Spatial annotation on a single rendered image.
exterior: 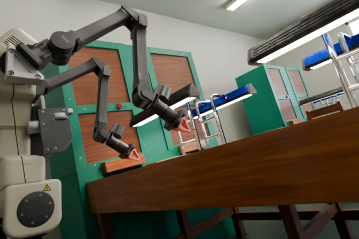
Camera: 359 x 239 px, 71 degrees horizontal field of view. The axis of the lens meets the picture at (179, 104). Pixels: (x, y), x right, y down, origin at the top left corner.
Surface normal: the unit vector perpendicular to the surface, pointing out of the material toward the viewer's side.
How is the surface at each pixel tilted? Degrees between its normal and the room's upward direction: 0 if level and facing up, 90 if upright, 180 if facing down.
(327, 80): 90
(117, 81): 90
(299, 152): 90
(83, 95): 90
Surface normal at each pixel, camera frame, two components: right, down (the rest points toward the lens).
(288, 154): -0.73, 0.05
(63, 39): 0.50, -0.45
